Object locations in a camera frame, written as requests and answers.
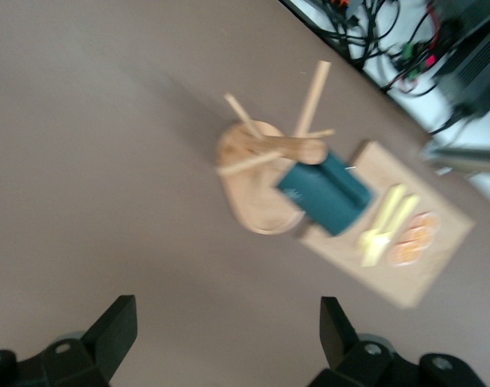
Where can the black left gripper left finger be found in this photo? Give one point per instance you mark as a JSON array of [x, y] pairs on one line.
[[104, 342]]

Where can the bamboo cutting board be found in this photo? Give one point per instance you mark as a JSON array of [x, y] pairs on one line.
[[380, 165]]

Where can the teal mug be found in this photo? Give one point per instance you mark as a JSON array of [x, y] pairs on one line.
[[321, 197]]

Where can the yellow plastic knife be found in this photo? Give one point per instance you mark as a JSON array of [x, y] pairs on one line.
[[404, 213]]

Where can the wooden mug rack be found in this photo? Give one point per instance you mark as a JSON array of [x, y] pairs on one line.
[[261, 201]]

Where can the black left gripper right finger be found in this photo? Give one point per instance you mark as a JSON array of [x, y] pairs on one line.
[[341, 342]]

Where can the black electronics box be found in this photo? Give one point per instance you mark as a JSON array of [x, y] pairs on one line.
[[478, 60]]

